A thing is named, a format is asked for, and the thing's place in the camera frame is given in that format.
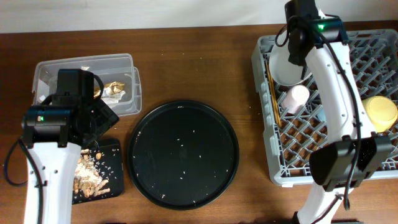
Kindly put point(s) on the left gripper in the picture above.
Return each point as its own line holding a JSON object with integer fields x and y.
{"x": 106, "y": 117}

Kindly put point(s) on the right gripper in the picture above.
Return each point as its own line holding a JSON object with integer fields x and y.
{"x": 296, "y": 62}

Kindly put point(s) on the white tissue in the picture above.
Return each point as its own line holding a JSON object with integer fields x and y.
{"x": 111, "y": 99}

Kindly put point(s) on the gold coffee sachet wrapper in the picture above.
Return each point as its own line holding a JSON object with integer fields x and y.
{"x": 115, "y": 86}

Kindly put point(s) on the grey plate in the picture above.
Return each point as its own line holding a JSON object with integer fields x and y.
{"x": 283, "y": 72}

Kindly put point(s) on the food scraps with rice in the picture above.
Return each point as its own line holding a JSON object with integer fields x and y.
{"x": 88, "y": 180}

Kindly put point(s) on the wooden chopstick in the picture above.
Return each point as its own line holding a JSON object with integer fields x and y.
{"x": 272, "y": 96}
{"x": 275, "y": 99}

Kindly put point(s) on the pink plastic cup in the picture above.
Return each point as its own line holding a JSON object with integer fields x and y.
{"x": 295, "y": 99}

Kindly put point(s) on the light blue plastic cup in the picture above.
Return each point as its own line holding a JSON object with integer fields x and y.
{"x": 321, "y": 115}

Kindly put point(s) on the yellow plastic bowl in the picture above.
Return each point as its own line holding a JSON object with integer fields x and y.
{"x": 381, "y": 111}

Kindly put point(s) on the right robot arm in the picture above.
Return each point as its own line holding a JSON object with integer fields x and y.
{"x": 354, "y": 150}

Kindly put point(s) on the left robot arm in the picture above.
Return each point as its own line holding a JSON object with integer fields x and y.
{"x": 54, "y": 133}

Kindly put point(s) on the clear plastic waste container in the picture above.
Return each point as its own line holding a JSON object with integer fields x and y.
{"x": 110, "y": 68}

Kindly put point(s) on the grey dishwasher rack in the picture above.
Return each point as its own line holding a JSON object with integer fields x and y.
{"x": 291, "y": 138}

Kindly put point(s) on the black rectangular bin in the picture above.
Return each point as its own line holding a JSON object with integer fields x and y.
{"x": 111, "y": 164}

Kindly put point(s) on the round black serving tray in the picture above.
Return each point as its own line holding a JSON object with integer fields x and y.
{"x": 182, "y": 155}

